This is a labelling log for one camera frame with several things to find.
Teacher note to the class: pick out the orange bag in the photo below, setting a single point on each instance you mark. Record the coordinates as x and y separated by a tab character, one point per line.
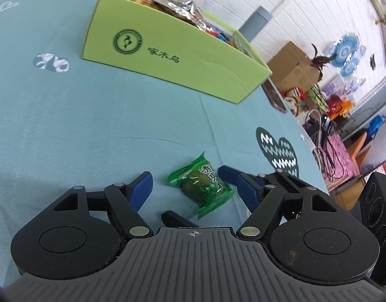
345	107

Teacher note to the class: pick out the brown cardboard box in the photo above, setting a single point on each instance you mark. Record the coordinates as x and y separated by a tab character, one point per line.
290	66

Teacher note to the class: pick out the blue-grey thermos bottle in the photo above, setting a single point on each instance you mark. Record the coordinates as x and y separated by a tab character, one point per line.
256	23

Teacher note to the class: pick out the purple plant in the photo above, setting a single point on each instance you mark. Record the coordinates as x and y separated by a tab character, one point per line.
320	59

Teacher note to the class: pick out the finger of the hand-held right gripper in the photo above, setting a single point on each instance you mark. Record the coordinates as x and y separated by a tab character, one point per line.
227	173
175	219

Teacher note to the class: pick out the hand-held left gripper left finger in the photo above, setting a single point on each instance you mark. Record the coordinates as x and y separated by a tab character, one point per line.
142	188

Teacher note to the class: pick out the stuffed doll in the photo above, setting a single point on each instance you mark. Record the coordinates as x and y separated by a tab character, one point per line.
294	102

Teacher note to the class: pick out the green snack packet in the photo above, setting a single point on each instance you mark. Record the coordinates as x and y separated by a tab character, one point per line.
199	188

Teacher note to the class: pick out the dark red snack packet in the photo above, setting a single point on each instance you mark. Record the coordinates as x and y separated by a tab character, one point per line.
203	22

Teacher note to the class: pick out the small blue paper fan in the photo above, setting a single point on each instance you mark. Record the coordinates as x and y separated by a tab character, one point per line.
350	66

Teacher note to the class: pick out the small multicolour snack packet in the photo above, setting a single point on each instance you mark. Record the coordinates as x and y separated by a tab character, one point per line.
224	36

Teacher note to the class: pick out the pink floral cloth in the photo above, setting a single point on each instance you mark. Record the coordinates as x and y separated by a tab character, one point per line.
341	157

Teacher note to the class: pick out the green cardboard box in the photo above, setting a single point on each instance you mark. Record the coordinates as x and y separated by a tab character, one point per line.
167	56

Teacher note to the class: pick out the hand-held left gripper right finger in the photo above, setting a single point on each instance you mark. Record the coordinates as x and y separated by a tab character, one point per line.
248	193

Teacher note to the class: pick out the large blue paper fan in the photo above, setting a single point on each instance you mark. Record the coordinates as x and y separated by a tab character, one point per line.
345	48

